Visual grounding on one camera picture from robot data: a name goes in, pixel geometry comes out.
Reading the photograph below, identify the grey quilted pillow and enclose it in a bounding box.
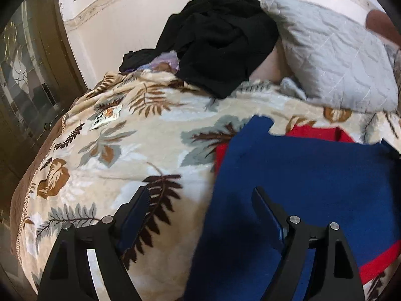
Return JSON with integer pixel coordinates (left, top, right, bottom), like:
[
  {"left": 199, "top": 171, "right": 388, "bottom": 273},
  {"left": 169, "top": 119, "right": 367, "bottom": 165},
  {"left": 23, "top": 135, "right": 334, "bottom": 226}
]
[{"left": 260, "top": 0, "right": 398, "bottom": 113}]

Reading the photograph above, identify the black clothes pile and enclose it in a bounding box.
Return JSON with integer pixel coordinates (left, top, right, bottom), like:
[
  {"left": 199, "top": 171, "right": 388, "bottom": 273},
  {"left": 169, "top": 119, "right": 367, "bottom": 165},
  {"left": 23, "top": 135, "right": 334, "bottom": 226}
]
[{"left": 119, "top": 0, "right": 279, "bottom": 99}]

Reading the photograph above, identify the red and blue sweater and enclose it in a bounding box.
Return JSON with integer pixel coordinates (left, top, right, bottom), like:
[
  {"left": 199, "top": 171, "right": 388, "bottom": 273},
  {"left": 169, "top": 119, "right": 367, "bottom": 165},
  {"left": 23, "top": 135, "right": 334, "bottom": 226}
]
[{"left": 183, "top": 116, "right": 400, "bottom": 300}]

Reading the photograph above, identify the brown beige sofa backrest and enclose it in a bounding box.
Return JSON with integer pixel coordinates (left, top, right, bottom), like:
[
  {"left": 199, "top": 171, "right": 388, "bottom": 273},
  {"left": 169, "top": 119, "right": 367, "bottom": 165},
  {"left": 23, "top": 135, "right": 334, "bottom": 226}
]
[{"left": 366, "top": 10, "right": 401, "bottom": 46}]

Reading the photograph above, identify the purple cloth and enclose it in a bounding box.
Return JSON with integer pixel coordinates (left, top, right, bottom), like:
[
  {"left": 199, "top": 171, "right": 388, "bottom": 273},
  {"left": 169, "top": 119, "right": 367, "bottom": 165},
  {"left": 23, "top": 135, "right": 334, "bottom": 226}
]
[{"left": 137, "top": 50, "right": 179, "bottom": 73}]

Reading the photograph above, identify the wooden glass door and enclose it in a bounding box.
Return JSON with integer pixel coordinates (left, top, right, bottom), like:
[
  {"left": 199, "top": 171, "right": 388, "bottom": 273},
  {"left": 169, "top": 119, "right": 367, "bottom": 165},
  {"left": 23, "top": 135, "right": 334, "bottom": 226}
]
[{"left": 1, "top": 0, "right": 87, "bottom": 221}]

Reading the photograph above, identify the leaf pattern blanket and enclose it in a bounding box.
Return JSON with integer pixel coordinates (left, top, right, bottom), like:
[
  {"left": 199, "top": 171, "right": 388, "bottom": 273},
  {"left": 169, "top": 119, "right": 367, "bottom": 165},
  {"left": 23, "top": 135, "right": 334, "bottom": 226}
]
[{"left": 12, "top": 71, "right": 400, "bottom": 300}]

